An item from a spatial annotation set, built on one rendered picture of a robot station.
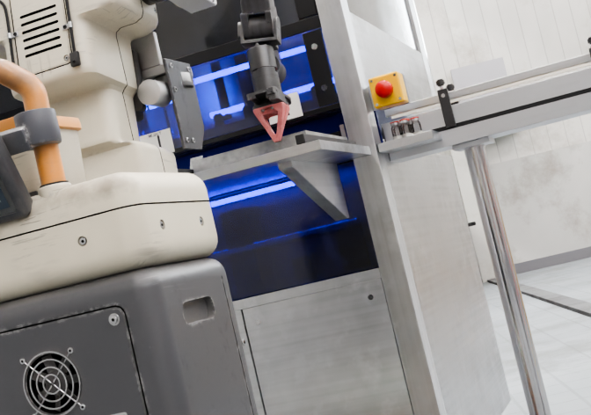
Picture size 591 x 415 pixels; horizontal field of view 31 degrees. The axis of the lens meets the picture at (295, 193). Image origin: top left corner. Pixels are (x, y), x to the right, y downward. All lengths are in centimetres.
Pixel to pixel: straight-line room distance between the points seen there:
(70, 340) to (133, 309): 10
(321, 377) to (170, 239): 124
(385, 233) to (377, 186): 11
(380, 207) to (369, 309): 24
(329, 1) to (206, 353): 132
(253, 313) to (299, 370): 17
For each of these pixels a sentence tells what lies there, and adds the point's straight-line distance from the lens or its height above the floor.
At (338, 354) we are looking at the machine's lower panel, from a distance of 256.
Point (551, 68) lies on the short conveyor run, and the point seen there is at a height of 96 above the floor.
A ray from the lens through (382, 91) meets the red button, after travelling 248.
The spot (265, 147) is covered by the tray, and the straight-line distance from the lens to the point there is 225.
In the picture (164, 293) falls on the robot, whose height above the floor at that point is 65.
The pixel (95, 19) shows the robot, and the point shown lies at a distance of 180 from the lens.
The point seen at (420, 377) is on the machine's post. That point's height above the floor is 34.
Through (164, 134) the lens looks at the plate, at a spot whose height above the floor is 104.
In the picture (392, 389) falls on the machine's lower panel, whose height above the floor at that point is 32.
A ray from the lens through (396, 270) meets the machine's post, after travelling 250.
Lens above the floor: 64
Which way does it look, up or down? 4 degrees up
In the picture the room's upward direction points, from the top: 13 degrees counter-clockwise
